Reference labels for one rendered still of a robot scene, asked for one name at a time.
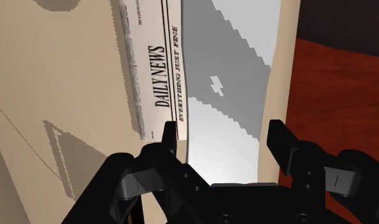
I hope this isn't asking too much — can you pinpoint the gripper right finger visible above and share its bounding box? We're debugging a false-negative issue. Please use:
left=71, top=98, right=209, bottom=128
left=266, top=118, right=379, bottom=224

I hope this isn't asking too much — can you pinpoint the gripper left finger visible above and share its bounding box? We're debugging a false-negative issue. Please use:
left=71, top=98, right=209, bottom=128
left=61, top=120, right=211, bottom=224

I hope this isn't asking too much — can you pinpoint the folded white newspaper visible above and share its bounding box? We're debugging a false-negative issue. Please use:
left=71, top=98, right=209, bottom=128
left=117, top=0, right=189, bottom=142

